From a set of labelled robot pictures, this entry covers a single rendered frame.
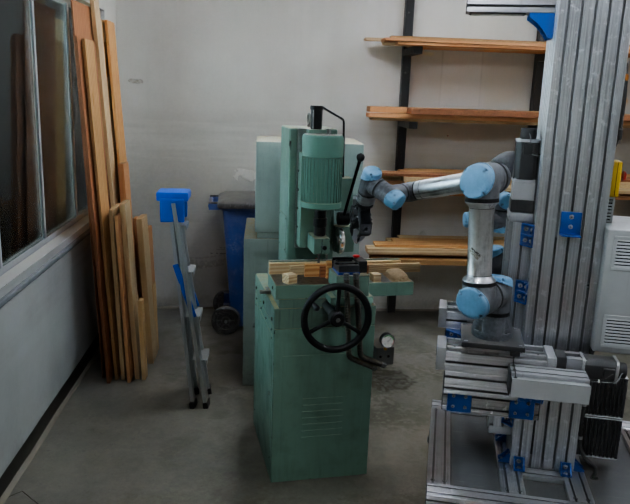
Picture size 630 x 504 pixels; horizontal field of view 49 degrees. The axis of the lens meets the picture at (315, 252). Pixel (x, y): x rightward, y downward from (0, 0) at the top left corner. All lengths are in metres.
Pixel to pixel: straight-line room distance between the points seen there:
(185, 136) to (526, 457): 3.37
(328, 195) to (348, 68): 2.45
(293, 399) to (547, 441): 1.05
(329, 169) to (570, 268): 1.02
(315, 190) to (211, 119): 2.44
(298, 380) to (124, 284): 1.44
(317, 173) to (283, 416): 1.05
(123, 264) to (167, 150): 1.46
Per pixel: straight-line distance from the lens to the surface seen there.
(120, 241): 3.98
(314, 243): 2.94
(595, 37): 2.70
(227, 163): 5.23
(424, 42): 4.82
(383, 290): 2.95
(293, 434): 3.10
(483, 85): 5.45
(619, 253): 2.73
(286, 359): 2.94
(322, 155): 2.85
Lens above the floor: 1.68
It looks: 13 degrees down
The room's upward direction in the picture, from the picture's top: 2 degrees clockwise
